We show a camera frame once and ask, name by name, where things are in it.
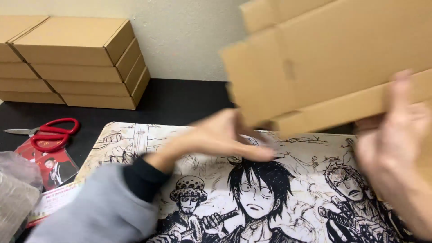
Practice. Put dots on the person's right hand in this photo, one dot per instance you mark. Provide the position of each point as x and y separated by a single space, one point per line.
395 145

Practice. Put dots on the person's left hand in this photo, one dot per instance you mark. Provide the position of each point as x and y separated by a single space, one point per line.
216 138

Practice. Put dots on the person's left fingers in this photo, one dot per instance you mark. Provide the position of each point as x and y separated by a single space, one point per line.
248 145

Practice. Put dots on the cardboard box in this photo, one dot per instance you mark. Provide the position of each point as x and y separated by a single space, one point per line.
330 57

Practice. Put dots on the black-and-white comic print desk mat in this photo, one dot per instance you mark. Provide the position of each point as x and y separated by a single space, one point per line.
297 202

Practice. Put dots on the stack of closed cardboard boxes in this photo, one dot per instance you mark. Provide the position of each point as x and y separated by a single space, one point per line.
77 64

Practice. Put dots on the red printed card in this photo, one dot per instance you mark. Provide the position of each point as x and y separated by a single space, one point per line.
55 168

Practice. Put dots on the white printed leaflet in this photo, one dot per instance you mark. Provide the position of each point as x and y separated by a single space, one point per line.
50 202

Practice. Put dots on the clear plastic bag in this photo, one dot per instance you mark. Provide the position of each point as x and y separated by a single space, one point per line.
17 199

